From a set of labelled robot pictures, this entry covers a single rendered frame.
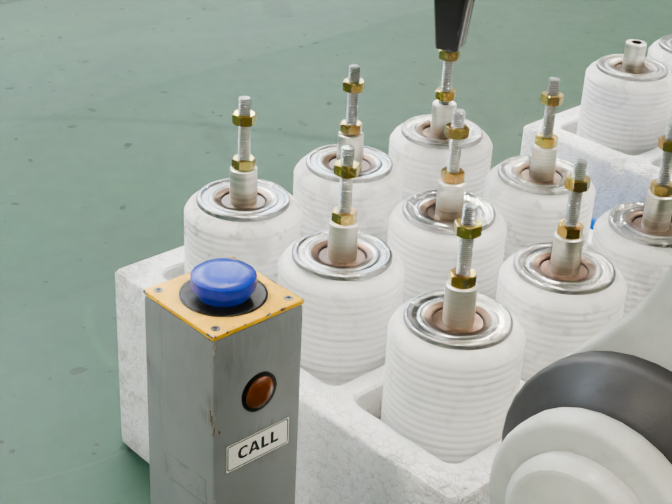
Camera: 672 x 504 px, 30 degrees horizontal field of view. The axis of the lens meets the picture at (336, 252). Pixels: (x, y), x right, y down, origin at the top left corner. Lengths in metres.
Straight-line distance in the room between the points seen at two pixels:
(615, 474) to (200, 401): 0.30
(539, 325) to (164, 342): 0.30
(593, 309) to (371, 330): 0.16
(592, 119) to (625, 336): 0.82
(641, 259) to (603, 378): 0.45
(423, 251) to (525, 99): 1.02
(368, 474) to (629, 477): 0.37
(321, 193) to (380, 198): 0.05
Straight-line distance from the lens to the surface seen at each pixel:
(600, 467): 0.55
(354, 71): 1.06
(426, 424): 0.87
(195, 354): 0.74
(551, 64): 2.15
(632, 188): 1.33
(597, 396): 0.56
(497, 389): 0.86
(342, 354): 0.93
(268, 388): 0.77
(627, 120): 1.36
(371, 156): 1.10
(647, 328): 0.56
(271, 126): 1.81
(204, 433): 0.77
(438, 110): 1.15
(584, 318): 0.93
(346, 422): 0.89
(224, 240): 0.99
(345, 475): 0.90
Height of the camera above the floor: 0.70
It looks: 28 degrees down
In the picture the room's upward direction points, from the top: 3 degrees clockwise
